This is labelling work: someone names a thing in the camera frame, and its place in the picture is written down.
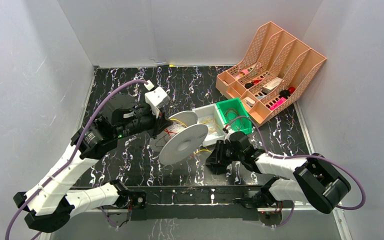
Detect yellow cable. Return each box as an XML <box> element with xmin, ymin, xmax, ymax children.
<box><xmin>168</xmin><ymin>118</ymin><xmax>213</xmax><ymax>157</ymax></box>

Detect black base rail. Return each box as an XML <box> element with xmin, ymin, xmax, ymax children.
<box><xmin>125</xmin><ymin>184</ymin><xmax>312</xmax><ymax>222</ymax></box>

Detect white perforated cable spool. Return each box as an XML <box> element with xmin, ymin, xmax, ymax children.
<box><xmin>149</xmin><ymin>110</ymin><xmax>208</xmax><ymax>165</ymax></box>

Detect dark cables in green bin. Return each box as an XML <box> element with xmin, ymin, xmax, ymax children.
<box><xmin>225</xmin><ymin>108</ymin><xmax>248</xmax><ymax>132</ymax></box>

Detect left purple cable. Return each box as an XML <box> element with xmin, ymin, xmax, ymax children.
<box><xmin>4</xmin><ymin>79</ymin><xmax>150</xmax><ymax>240</ymax></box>

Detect white plastic bin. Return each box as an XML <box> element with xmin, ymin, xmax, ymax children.
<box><xmin>192</xmin><ymin>103</ymin><xmax>225</xmax><ymax>147</ymax></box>

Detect white cable on spool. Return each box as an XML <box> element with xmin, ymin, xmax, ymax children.
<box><xmin>167</xmin><ymin>123</ymin><xmax>188</xmax><ymax>133</ymax></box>

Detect red capped item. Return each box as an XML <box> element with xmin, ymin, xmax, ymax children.
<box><xmin>288</xmin><ymin>86</ymin><xmax>296</xmax><ymax>95</ymax></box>

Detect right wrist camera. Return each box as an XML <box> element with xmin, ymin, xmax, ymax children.
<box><xmin>222</xmin><ymin>126</ymin><xmax>236</xmax><ymax>142</ymax></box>

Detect white box in rack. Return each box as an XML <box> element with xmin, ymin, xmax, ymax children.
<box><xmin>262</xmin><ymin>77</ymin><xmax>283</xmax><ymax>94</ymax></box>

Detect peach file organizer rack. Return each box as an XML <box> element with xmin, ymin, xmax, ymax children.
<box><xmin>216</xmin><ymin>21</ymin><xmax>327</xmax><ymax>126</ymax></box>

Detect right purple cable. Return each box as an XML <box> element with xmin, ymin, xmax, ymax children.
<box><xmin>225</xmin><ymin>115</ymin><xmax>367</xmax><ymax>211</ymax></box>

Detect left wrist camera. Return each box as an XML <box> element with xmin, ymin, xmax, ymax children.
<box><xmin>144</xmin><ymin>80</ymin><xmax>170</xmax><ymax>119</ymax></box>

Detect yellow cables in white bin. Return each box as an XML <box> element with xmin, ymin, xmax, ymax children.
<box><xmin>201</xmin><ymin>115</ymin><xmax>226</xmax><ymax>137</ymax></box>

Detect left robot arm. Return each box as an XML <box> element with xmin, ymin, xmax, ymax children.
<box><xmin>13</xmin><ymin>89</ymin><xmax>172</xmax><ymax>233</ymax></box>

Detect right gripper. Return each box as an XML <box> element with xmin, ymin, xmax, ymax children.
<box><xmin>205</xmin><ymin>139</ymin><xmax>244</xmax><ymax>165</ymax></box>

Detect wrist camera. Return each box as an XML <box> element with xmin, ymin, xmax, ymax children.
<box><xmin>222</xmin><ymin>126</ymin><xmax>236</xmax><ymax>142</ymax></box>
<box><xmin>144</xmin><ymin>80</ymin><xmax>170</xmax><ymax>119</ymax></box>

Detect green plastic bin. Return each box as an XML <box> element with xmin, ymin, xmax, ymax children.
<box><xmin>216</xmin><ymin>98</ymin><xmax>253</xmax><ymax>135</ymax></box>

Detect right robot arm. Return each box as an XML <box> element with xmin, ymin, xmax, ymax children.
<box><xmin>205</xmin><ymin>132</ymin><xmax>351</xmax><ymax>214</ymax></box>

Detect red cable on spool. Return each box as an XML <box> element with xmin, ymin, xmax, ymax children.
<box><xmin>162</xmin><ymin>127</ymin><xmax>180</xmax><ymax>138</ymax></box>

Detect purple cable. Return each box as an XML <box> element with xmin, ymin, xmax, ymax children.
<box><xmin>4</xmin><ymin>79</ymin><xmax>150</xmax><ymax>240</ymax></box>
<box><xmin>225</xmin><ymin>115</ymin><xmax>367</xmax><ymax>211</ymax></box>

